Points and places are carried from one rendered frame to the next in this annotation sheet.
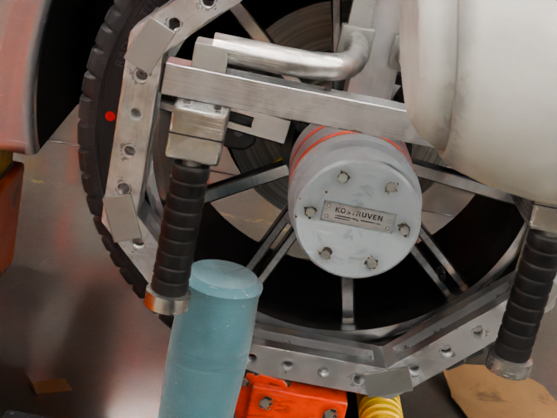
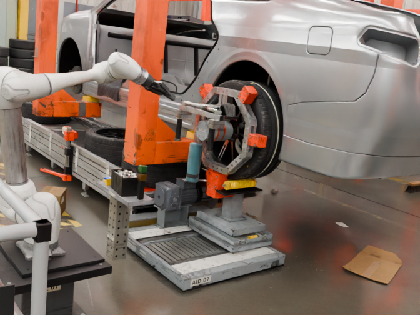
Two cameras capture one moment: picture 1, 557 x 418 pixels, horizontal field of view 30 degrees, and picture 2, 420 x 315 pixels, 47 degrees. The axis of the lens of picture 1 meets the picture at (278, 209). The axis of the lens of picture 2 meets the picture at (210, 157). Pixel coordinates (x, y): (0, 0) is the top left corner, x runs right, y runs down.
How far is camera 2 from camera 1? 2.63 m
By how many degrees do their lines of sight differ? 52
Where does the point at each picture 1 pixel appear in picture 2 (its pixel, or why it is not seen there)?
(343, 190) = (200, 125)
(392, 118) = (199, 111)
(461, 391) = (366, 251)
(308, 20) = not seen: hidden behind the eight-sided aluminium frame
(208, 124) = (179, 112)
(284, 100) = (189, 109)
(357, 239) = (202, 133)
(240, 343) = (194, 154)
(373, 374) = (222, 169)
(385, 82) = not seen: hidden behind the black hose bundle
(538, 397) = (395, 262)
